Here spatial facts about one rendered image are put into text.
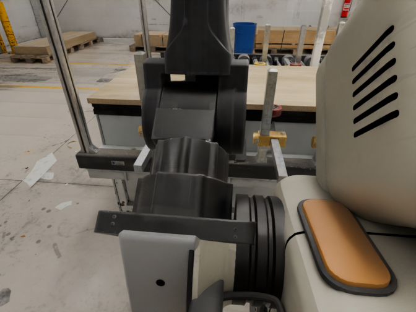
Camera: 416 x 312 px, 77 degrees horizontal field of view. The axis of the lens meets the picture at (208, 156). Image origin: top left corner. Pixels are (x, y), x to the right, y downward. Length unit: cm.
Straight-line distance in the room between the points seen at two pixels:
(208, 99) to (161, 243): 14
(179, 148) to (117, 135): 130
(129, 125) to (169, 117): 122
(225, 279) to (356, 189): 10
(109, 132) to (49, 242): 86
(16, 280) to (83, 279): 37
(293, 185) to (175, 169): 10
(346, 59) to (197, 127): 12
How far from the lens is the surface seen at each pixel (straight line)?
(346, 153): 18
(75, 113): 128
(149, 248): 17
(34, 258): 197
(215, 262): 18
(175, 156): 22
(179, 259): 17
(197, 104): 25
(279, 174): 92
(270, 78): 104
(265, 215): 20
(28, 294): 182
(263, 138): 112
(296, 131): 139
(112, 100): 139
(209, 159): 22
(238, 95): 26
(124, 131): 148
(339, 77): 21
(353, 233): 18
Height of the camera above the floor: 135
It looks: 33 degrees down
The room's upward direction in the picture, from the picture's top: straight up
